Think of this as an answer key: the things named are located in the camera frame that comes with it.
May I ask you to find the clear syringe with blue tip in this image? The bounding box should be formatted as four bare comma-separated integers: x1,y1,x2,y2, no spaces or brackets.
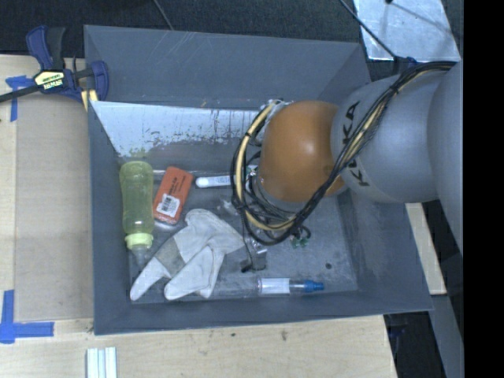
212,276,326,297

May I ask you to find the white work glove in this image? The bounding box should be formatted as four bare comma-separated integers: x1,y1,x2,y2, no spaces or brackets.
129,208,247,302

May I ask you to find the white tube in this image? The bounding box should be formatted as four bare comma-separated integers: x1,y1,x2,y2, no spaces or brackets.
195,174,238,190

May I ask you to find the orange packet with barcode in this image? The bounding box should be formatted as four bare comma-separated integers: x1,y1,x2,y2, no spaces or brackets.
152,166,195,225

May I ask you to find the yellow-green plastic bottle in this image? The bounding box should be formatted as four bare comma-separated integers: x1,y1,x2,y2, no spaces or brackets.
119,160,156,268

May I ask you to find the grey metal bin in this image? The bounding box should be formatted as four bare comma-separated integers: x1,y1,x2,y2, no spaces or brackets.
83,24,435,336

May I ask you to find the pale wood flat board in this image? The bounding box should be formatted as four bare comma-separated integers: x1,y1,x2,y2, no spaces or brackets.
13,92,96,323

